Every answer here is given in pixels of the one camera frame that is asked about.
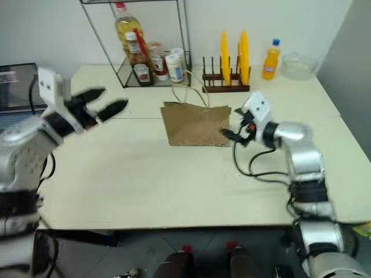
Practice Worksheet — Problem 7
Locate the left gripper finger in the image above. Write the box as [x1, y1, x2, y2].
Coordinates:
[75, 87, 107, 104]
[97, 98, 129, 123]

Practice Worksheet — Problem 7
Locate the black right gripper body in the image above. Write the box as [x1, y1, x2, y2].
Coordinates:
[238, 111, 257, 147]

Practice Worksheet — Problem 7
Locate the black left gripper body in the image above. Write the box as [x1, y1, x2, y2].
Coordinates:
[65, 96, 100, 133]

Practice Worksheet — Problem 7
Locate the brown paper bag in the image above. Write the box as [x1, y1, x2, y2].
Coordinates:
[160, 69, 232, 147]

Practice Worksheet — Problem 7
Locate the brown wooden dish rack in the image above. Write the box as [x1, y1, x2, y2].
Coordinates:
[201, 55, 252, 94]

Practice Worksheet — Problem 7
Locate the dark ketchup glass bottle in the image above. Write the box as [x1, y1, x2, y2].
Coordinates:
[125, 31, 155, 87]

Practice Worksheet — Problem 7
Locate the yellow plate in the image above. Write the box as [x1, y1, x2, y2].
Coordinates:
[219, 30, 232, 86]
[237, 29, 251, 86]

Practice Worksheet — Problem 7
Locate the orange soda bottle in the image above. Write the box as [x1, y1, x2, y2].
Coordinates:
[261, 38, 282, 81]

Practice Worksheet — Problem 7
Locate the red squeeze sauce bottle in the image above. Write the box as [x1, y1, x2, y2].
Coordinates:
[148, 41, 169, 82]

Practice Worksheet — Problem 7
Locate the open laptop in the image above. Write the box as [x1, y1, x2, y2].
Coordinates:
[0, 62, 49, 131]

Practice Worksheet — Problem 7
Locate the white seasoning jar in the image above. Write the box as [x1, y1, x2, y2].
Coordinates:
[164, 53, 186, 83]
[170, 47, 187, 73]

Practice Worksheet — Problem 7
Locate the clear glass bowl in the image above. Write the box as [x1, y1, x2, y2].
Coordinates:
[281, 51, 319, 81]

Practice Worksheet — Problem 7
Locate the yellow cooking oil bottle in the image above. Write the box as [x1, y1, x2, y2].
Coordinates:
[114, 2, 146, 59]

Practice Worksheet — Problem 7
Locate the green packet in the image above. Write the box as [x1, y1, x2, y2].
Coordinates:
[351, 222, 371, 239]

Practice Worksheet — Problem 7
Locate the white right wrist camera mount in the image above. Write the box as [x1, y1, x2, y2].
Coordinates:
[241, 92, 274, 142]

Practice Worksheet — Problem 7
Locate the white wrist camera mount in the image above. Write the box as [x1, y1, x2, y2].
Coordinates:
[241, 92, 274, 142]
[37, 67, 85, 131]

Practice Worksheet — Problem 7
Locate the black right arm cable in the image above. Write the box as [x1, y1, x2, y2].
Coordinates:
[231, 141, 292, 182]

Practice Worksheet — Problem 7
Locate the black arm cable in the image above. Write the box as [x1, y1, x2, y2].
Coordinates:
[28, 75, 56, 182]
[231, 141, 292, 182]

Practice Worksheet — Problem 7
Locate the black wire frame shelf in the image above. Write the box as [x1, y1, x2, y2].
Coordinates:
[79, 0, 192, 89]

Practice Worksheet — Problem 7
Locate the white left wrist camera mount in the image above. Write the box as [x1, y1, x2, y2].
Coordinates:
[37, 67, 85, 131]

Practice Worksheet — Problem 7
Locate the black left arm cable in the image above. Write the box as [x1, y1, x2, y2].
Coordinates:
[28, 75, 56, 182]

